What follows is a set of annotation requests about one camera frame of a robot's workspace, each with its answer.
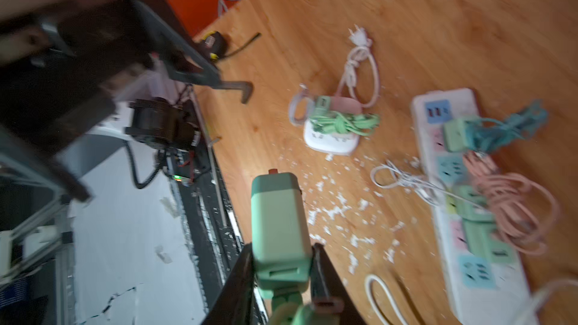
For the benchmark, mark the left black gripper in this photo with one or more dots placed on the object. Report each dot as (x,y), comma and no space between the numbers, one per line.
(55,60)

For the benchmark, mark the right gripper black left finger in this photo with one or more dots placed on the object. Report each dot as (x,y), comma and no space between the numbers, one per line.
(235,302)

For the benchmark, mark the black allen key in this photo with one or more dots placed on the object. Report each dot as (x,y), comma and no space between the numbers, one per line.
(246,89)

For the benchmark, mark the green charger with green cable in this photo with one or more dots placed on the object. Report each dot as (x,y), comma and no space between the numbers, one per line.
(336,115)

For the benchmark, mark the black yellow tape measure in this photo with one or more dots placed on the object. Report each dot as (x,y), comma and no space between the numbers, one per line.
(218,46)

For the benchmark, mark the white multicolour power strip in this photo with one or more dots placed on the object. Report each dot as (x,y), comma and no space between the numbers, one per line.
(484,277)

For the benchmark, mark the white square socket cube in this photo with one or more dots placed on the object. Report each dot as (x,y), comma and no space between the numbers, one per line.
(339,145)

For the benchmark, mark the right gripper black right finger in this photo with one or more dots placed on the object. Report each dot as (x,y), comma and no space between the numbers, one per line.
(328,291)

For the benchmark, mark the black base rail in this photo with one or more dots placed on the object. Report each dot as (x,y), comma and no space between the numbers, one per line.
(211,230)

